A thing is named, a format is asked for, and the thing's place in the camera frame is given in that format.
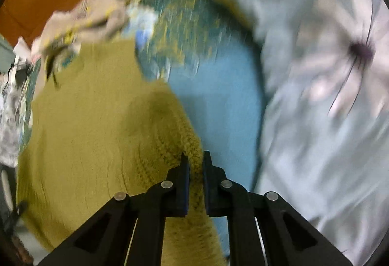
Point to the beige crumpled garment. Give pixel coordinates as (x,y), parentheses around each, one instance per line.
(82,21)

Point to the mustard yellow knit sweater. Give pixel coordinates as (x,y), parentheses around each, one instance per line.
(97,120)

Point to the blue bed sheet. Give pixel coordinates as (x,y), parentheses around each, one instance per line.
(221,101)

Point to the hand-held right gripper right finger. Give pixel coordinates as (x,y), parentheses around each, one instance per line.
(207,190)

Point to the grey white patterned cloth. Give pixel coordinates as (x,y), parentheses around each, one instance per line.
(10,120)

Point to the grey printed cloth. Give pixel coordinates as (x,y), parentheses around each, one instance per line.
(319,71)

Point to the dark green patterned blanket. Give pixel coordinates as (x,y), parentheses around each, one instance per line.
(173,10)

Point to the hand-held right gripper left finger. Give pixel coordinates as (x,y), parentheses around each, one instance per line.
(185,190)

